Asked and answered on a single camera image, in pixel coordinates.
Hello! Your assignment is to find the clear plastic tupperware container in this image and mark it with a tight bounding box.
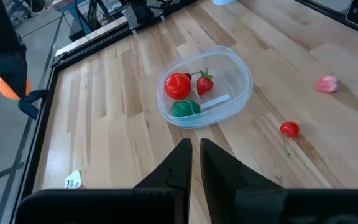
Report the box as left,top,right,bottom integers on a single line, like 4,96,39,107
156,45,254,130

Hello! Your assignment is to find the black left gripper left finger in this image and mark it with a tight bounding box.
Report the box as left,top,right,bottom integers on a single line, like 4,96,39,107
134,138,193,202

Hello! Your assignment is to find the orange toy fruit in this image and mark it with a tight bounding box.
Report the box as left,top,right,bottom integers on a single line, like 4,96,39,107
0,76,32,101

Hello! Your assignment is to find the red toy strawberry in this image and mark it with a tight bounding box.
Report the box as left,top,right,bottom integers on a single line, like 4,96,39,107
196,67,214,96

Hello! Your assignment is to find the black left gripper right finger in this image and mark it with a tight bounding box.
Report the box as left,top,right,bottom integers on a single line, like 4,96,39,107
200,138,288,224

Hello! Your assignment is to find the small pink ridged produce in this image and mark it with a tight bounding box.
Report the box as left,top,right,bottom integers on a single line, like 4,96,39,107
314,73,340,93

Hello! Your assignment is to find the small red toy cherry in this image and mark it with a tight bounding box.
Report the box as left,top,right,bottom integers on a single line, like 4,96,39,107
279,121,301,156

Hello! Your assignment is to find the small white paper tag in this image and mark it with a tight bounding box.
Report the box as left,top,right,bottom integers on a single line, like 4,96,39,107
63,169,83,190

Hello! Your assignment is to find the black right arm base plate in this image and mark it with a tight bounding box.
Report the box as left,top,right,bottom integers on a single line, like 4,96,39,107
121,2,167,32

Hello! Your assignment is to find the green toy bell pepper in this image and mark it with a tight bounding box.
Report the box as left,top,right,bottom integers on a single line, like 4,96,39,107
170,99,201,118

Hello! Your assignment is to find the red toy tomato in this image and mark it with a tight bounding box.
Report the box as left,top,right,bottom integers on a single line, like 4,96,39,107
164,72,192,101

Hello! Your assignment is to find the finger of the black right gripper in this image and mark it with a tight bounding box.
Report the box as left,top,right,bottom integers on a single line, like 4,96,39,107
0,62,29,100

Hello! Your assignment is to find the black frame hook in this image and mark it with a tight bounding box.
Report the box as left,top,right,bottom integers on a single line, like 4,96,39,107
17,89,50,121

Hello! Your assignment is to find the blue metal cart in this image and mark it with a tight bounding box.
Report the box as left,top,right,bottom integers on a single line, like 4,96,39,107
52,0,105,41

